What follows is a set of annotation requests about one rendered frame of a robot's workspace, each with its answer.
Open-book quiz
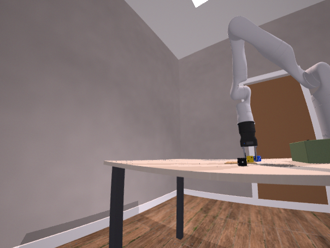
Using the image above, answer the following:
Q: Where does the yellow die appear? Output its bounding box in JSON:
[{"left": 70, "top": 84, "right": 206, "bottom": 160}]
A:
[{"left": 246, "top": 156, "right": 254, "bottom": 162}]

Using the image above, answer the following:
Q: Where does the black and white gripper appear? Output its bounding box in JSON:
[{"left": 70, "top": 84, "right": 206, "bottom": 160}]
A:
[{"left": 237, "top": 111, "right": 258, "bottom": 160}]

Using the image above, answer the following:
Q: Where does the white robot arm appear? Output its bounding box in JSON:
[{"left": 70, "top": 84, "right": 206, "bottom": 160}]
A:
[{"left": 227, "top": 16, "right": 330, "bottom": 139}]

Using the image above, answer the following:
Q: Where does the black die with white pips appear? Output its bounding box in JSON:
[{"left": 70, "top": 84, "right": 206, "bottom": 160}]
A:
[{"left": 237, "top": 158, "right": 247, "bottom": 166}]

